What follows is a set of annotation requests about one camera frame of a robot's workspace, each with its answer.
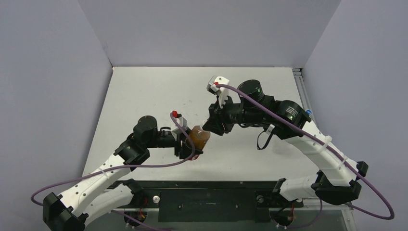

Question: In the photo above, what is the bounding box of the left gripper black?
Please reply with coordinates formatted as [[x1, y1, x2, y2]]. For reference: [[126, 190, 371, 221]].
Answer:
[[145, 127, 203, 157]]

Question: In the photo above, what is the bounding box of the tea bottle red label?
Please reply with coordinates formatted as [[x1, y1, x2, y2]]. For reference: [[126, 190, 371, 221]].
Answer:
[[189, 125, 211, 151]]

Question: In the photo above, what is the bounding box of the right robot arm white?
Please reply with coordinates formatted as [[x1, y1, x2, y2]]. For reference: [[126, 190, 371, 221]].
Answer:
[[203, 77, 368, 205]]

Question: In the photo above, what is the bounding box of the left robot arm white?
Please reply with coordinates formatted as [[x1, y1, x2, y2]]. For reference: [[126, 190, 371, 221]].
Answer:
[[42, 112, 203, 231]]

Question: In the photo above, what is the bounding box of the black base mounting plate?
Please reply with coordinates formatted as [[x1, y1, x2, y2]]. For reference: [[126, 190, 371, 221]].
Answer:
[[95, 180, 326, 223]]

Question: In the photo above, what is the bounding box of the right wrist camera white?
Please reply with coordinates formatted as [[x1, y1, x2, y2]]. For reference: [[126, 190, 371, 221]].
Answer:
[[206, 76, 230, 109]]

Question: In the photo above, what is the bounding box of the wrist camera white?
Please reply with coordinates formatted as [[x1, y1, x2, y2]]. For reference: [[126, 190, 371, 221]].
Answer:
[[170, 111, 188, 140], [206, 76, 230, 109]]

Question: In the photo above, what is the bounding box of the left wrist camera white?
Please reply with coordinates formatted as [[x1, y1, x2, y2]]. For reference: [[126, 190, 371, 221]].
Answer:
[[170, 111, 188, 140]]

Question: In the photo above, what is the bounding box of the black cable loop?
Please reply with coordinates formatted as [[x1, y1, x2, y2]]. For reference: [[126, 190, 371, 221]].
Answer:
[[241, 122, 276, 151]]

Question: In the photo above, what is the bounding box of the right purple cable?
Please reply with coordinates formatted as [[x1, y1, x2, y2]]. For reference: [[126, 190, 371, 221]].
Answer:
[[217, 83, 395, 220]]

